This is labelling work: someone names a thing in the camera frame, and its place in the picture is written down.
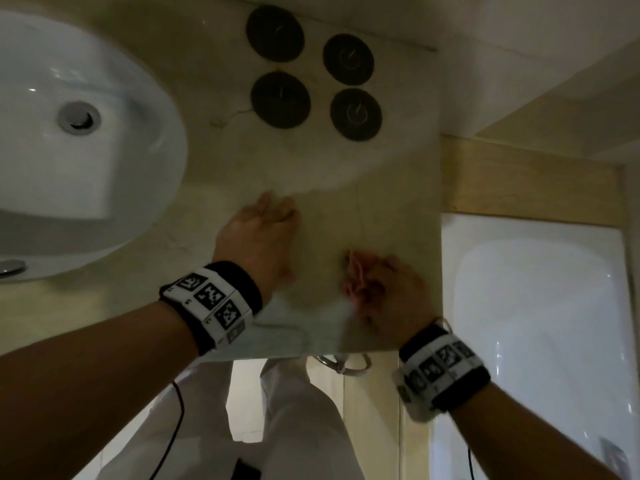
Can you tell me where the person's right hand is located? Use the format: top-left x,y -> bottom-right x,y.
345,251 -> 437,346

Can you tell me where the person's left hand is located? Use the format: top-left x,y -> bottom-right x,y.
212,191 -> 303,308

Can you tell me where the pink cloth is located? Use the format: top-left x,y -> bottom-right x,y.
341,250 -> 386,309

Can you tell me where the person's right forearm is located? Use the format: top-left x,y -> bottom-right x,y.
434,381 -> 622,480

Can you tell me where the person's left forearm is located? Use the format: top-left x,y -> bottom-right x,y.
0,296 -> 221,480

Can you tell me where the left marker wristband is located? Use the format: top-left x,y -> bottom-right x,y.
159,261 -> 264,357

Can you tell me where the marker wristband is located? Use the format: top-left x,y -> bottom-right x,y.
159,261 -> 264,357
396,320 -> 492,424

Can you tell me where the right marker wristband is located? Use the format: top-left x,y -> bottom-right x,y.
396,320 -> 492,424

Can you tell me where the person's white clothing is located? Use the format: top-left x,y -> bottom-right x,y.
74,300 -> 367,480

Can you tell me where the dark round coaster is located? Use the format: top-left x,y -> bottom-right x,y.
245,6 -> 306,63
250,71 -> 312,130
329,88 -> 384,142
322,33 -> 376,86

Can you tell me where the white bathtub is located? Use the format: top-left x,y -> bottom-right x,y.
433,213 -> 630,480

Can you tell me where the white sink basin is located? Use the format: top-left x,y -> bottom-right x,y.
0,10 -> 189,284

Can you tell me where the metal sink drain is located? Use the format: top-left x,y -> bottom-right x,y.
56,101 -> 102,138

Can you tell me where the metal towel ring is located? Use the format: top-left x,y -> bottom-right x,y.
313,352 -> 374,378

